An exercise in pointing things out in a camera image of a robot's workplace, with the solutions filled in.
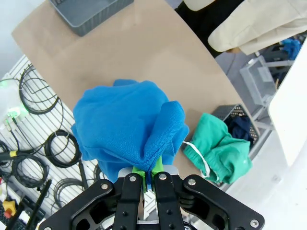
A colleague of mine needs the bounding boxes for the grey woven plastic basket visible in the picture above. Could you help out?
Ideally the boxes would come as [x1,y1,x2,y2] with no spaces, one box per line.
[211,104,260,150]
[49,0,134,37]

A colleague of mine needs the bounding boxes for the grey plastic crate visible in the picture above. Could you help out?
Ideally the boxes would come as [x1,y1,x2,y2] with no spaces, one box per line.
[239,57,276,106]

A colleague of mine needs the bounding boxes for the white table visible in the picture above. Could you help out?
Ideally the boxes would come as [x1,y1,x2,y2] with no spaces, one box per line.
[268,31,307,167]

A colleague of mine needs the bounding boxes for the person's left forearm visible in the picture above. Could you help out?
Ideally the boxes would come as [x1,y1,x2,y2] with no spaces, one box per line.
[207,14,307,55]

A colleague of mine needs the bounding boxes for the bright blue garment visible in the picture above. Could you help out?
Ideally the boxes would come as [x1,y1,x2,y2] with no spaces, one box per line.
[71,79,190,185]

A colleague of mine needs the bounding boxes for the green drawstring shorts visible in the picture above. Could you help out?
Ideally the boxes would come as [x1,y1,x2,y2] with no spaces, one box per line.
[183,112,253,185]

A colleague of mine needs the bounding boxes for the black coiled cable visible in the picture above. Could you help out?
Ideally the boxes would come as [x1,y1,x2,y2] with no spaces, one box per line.
[53,178,89,209]
[44,130,82,168]
[11,153,50,189]

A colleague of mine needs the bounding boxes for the navy blue garment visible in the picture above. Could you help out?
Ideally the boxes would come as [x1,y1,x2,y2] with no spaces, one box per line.
[226,123,255,144]
[229,115,252,129]

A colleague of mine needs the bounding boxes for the person in beige blazer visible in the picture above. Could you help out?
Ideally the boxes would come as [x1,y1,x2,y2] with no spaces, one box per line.
[175,0,307,55]

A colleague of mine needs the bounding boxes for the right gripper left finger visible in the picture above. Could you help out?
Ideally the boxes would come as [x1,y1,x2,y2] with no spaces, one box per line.
[38,165,147,230]

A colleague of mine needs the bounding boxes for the thin black cable loop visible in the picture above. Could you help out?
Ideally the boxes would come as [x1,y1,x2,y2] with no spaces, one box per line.
[18,63,64,115]

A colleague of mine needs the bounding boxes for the yellow red emergency stop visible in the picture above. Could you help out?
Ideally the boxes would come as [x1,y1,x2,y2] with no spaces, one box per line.
[2,200,16,219]

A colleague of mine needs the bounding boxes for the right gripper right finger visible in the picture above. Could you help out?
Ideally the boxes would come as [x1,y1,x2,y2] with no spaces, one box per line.
[150,157,266,230]

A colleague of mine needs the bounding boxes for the blue cloth heap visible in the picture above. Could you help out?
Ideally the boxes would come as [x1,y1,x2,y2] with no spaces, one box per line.
[282,38,302,60]

